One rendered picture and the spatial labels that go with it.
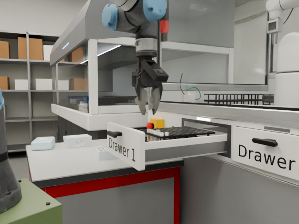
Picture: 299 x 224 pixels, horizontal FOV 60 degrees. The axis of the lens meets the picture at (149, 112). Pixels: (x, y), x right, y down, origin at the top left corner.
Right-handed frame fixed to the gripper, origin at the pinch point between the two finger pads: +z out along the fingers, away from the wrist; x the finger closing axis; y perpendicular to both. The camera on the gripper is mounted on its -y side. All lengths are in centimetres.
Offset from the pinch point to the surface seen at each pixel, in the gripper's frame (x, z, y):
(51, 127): -14, 55, 420
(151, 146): 6.1, 9.2, -12.8
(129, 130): 10.7, 4.9, -7.8
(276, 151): -21.4, 9.7, -33.0
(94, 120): -2, 10, 80
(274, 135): -21.4, 5.6, -32.3
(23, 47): 28, -80, 377
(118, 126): 10.7, 4.9, 1.7
